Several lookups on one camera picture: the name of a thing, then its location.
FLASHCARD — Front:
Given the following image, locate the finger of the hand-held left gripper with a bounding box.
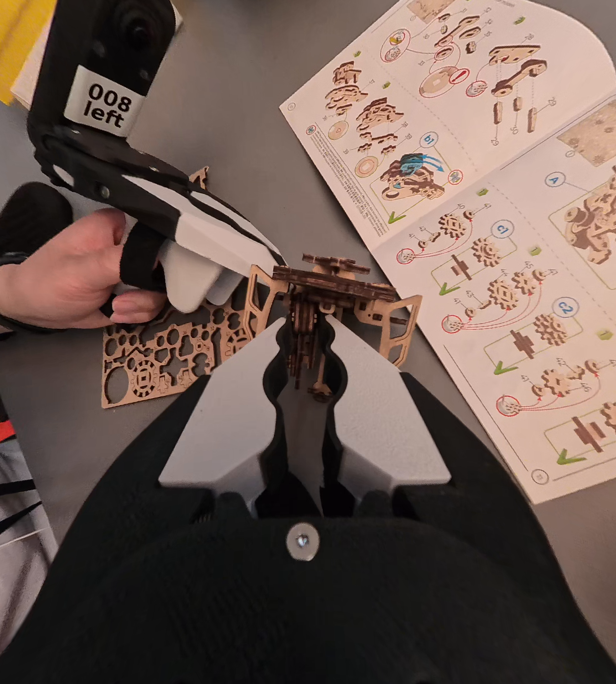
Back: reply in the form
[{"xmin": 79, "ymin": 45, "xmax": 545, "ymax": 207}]
[
  {"xmin": 190, "ymin": 190, "xmax": 288, "ymax": 269},
  {"xmin": 123, "ymin": 175, "xmax": 276, "ymax": 279}
]

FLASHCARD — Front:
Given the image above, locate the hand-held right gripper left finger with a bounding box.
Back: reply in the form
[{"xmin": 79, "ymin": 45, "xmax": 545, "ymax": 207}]
[{"xmin": 157, "ymin": 316, "xmax": 288, "ymax": 489}]

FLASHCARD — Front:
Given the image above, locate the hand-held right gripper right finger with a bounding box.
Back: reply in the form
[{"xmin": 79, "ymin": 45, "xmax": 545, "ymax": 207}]
[{"xmin": 321, "ymin": 313, "xmax": 453, "ymax": 489}]

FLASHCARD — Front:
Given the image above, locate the wooden legged model piece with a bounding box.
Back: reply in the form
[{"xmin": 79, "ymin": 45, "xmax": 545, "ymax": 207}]
[{"xmin": 244, "ymin": 254, "xmax": 424, "ymax": 371}]

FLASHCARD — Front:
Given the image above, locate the wooden gear mechanism model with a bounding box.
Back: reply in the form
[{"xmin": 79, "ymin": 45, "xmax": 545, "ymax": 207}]
[{"xmin": 285, "ymin": 293, "xmax": 336, "ymax": 403}]

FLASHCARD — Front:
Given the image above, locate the model instruction booklet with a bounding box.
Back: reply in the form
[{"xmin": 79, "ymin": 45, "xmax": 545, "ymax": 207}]
[{"xmin": 279, "ymin": 0, "xmax": 616, "ymax": 506}]

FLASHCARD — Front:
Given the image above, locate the person's left hand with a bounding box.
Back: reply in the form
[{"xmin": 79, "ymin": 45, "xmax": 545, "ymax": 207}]
[{"xmin": 0, "ymin": 207, "xmax": 171, "ymax": 330}]

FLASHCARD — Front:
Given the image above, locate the white cardboard tray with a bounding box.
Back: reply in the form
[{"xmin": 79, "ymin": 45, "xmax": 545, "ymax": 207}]
[{"xmin": 11, "ymin": 0, "xmax": 186, "ymax": 111}]

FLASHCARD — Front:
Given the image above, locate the perforated wooden part sheet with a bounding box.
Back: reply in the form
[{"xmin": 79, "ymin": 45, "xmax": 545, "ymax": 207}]
[{"xmin": 101, "ymin": 291, "xmax": 267, "ymax": 409}]

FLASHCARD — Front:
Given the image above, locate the black textured wrist rest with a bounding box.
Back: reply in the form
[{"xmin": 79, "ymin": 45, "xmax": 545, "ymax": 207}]
[{"xmin": 0, "ymin": 182, "xmax": 74, "ymax": 258}]

